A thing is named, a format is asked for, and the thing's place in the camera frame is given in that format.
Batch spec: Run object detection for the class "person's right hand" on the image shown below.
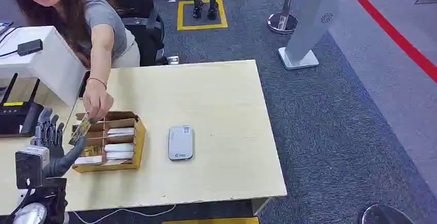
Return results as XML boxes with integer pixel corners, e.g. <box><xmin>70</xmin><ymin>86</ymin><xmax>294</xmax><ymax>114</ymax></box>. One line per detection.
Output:
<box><xmin>82</xmin><ymin>85</ymin><xmax>114</xmax><ymax>124</ymax></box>

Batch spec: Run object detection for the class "white card stack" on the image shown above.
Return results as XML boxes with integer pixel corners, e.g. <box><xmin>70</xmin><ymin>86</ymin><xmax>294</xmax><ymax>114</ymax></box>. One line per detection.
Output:
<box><xmin>74</xmin><ymin>154</ymin><xmax>104</xmax><ymax>166</ymax></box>
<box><xmin>105</xmin><ymin>151</ymin><xmax>134</xmax><ymax>161</ymax></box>
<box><xmin>104</xmin><ymin>143</ymin><xmax>135</xmax><ymax>153</ymax></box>
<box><xmin>107</xmin><ymin>127</ymin><xmax>135</xmax><ymax>138</ymax></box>

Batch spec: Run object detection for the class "yellow printed card stack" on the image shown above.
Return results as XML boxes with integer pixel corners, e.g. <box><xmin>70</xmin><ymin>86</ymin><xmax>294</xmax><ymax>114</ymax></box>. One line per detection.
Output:
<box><xmin>79</xmin><ymin>146</ymin><xmax>103</xmax><ymax>158</ymax></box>

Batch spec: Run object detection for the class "person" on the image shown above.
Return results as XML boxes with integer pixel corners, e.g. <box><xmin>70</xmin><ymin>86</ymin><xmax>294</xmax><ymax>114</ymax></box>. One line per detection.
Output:
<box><xmin>2</xmin><ymin>0</ymin><xmax>141</xmax><ymax>124</ymax></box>

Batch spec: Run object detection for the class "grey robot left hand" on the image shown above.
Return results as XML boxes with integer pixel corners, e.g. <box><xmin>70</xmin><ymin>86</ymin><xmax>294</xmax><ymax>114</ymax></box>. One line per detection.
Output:
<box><xmin>33</xmin><ymin>107</ymin><xmax>88</xmax><ymax>178</ymax></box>

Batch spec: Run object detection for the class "chrome stanchion post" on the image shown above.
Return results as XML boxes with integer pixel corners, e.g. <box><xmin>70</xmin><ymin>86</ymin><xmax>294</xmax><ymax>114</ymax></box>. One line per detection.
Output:
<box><xmin>266</xmin><ymin>0</ymin><xmax>299</xmax><ymax>35</ymax></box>

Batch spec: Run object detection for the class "wooden card box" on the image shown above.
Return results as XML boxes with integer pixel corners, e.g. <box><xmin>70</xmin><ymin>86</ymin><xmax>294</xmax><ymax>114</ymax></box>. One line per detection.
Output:
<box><xmin>71</xmin><ymin>111</ymin><xmax>147</xmax><ymax>174</ymax></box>

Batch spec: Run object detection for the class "white cable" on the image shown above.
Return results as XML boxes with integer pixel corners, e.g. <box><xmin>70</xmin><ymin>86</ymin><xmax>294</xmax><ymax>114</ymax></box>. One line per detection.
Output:
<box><xmin>72</xmin><ymin>204</ymin><xmax>177</xmax><ymax>224</ymax></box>

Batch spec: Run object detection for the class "black power adapter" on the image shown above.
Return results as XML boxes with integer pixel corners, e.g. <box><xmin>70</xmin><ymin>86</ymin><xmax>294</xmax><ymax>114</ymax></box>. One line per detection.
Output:
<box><xmin>17</xmin><ymin>39</ymin><xmax>44</xmax><ymax>57</ymax></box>

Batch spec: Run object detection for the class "white slanted stand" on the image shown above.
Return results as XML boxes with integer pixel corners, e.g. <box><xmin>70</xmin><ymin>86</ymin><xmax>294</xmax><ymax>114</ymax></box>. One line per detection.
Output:
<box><xmin>277</xmin><ymin>0</ymin><xmax>342</xmax><ymax>70</ymax></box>

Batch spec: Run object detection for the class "black router with antennas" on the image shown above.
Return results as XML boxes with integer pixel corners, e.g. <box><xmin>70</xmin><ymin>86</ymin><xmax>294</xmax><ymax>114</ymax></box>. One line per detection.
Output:
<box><xmin>0</xmin><ymin>73</ymin><xmax>45</xmax><ymax>138</ymax></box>

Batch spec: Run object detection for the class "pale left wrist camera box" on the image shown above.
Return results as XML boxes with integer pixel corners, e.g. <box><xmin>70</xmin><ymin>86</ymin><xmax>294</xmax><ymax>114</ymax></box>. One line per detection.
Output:
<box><xmin>15</xmin><ymin>145</ymin><xmax>51</xmax><ymax>189</ymax></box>

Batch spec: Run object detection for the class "grey card reader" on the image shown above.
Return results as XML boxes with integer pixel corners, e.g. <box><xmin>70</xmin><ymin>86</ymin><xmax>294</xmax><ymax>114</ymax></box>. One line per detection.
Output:
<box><xmin>167</xmin><ymin>125</ymin><xmax>195</xmax><ymax>162</ymax></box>

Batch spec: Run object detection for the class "chrome stanchion base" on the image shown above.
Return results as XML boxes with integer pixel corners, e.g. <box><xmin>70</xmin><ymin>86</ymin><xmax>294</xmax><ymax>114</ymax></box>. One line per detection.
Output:
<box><xmin>357</xmin><ymin>204</ymin><xmax>415</xmax><ymax>224</ymax></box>

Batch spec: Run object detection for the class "black phone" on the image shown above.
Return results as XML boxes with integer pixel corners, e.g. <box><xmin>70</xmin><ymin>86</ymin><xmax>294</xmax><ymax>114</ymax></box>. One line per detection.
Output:
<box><xmin>78</xmin><ymin>70</ymin><xmax>91</xmax><ymax>99</ymax></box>

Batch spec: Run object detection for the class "white box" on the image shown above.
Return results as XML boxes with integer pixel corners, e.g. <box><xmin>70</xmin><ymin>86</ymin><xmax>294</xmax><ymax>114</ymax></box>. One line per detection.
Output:
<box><xmin>0</xmin><ymin>26</ymin><xmax>87</xmax><ymax>108</ymax></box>

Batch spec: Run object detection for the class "black office chair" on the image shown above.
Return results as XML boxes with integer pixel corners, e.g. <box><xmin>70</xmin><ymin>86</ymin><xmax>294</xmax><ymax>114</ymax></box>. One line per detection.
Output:
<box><xmin>89</xmin><ymin>0</ymin><xmax>179</xmax><ymax>67</ymax></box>

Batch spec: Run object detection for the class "thin wrist bracelet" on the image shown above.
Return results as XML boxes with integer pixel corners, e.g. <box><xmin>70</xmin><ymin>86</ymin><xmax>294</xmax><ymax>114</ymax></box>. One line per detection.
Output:
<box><xmin>87</xmin><ymin>77</ymin><xmax>108</xmax><ymax>91</ymax></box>

